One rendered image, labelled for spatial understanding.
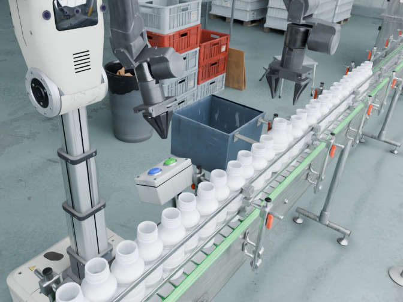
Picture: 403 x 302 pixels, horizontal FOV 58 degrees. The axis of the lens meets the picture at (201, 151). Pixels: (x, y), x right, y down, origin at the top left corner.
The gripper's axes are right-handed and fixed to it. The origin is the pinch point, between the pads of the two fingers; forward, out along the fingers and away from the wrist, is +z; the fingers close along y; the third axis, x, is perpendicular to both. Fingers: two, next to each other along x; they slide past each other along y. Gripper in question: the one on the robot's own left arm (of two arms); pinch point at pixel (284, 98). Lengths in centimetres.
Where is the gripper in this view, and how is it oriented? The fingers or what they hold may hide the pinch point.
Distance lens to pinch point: 103.3
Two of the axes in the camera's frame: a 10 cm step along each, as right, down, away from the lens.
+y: -8.0, -3.6, 4.8
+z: -0.7, 8.5, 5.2
